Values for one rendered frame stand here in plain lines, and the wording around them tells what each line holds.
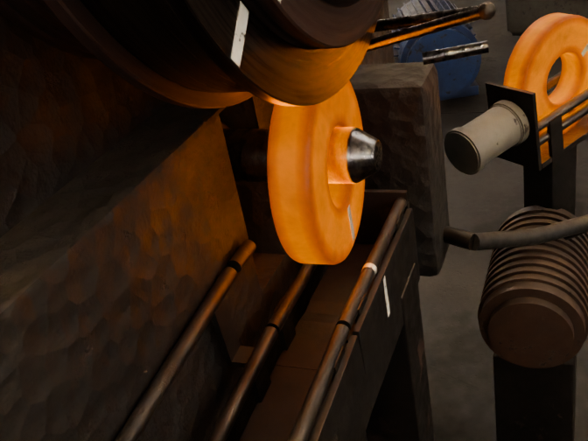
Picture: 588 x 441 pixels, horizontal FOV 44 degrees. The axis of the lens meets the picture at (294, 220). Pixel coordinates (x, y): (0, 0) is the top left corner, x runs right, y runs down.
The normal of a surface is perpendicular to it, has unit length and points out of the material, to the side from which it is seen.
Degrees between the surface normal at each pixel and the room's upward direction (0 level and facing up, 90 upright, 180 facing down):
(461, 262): 0
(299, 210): 86
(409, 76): 0
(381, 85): 22
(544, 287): 14
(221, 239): 90
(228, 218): 90
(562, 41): 90
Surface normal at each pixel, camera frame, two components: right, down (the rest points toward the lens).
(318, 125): 0.94, 0.01
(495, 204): -0.17, -0.86
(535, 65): 0.55, 0.33
